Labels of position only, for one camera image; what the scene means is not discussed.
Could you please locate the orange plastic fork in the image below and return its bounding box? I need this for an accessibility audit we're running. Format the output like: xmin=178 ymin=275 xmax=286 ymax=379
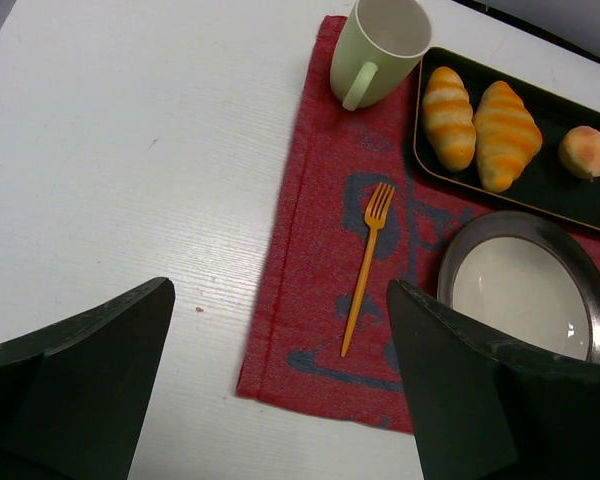
xmin=340 ymin=183 xmax=395 ymax=358

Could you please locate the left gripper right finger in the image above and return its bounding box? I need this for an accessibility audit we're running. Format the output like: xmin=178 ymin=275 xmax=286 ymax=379
xmin=387 ymin=280 xmax=600 ymax=479

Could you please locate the pale green mug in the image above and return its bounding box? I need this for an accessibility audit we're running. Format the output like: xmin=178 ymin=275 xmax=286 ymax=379
xmin=330 ymin=0 xmax=433 ymax=111

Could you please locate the dark rimmed white plate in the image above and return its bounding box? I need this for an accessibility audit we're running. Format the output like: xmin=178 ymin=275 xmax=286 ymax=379
xmin=437 ymin=211 xmax=600 ymax=364

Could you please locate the striped croissant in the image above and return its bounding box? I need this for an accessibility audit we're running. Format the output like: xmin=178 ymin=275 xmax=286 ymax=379
xmin=473 ymin=81 xmax=543 ymax=193
xmin=421 ymin=66 xmax=476 ymax=172

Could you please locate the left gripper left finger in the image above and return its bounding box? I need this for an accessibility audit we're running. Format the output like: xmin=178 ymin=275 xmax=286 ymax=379
xmin=0 ymin=277 xmax=175 ymax=479

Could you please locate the left striped croissant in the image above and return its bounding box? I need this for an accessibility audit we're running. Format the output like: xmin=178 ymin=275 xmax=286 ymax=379
xmin=421 ymin=66 xmax=476 ymax=172

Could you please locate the black rectangular tray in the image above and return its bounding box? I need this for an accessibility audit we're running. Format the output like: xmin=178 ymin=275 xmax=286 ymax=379
xmin=405 ymin=47 xmax=600 ymax=231

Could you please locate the upper round bread bun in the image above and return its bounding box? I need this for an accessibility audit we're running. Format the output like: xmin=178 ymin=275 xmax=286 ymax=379
xmin=558 ymin=126 xmax=600 ymax=181

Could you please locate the red patterned placemat cloth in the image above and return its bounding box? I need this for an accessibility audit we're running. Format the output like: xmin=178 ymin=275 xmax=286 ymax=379
xmin=235 ymin=14 xmax=600 ymax=435

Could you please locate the right striped croissant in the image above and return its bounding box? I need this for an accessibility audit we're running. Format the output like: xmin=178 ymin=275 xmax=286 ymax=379
xmin=473 ymin=81 xmax=543 ymax=193

